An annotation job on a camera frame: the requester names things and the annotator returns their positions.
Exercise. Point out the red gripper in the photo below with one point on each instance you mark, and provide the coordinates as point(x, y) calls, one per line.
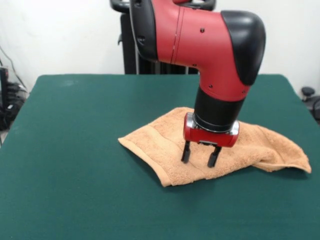
point(212, 138)

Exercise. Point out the orange terry towel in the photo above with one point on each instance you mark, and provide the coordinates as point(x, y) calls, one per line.
point(275, 150)

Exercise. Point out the red robot base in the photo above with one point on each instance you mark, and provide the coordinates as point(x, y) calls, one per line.
point(180, 1)

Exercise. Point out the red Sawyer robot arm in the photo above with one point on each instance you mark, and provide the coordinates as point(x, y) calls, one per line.
point(205, 45)

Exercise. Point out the dark green table cloth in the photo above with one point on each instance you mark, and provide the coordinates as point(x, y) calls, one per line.
point(75, 200)

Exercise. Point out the black equipment pile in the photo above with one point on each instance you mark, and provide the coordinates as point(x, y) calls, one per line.
point(11, 110)

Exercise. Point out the black upright device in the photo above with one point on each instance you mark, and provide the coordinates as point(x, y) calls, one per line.
point(4, 85)

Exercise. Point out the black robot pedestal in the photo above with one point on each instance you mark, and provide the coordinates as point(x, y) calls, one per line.
point(127, 50)

